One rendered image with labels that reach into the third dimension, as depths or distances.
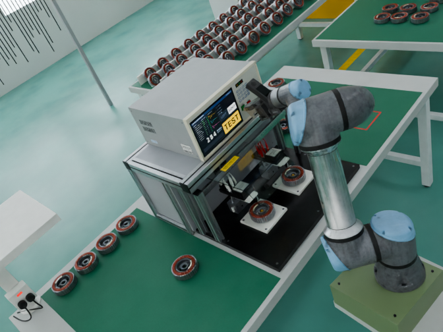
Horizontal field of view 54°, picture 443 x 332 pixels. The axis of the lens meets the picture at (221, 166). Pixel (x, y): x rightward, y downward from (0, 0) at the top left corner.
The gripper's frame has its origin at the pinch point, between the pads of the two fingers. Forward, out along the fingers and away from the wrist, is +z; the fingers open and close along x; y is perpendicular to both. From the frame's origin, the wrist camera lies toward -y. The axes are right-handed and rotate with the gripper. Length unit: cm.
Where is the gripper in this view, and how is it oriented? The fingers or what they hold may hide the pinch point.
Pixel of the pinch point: (244, 107)
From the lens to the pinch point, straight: 182.5
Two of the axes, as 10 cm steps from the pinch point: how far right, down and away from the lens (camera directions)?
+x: 6.3, -6.2, 4.6
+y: 5.9, 7.7, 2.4
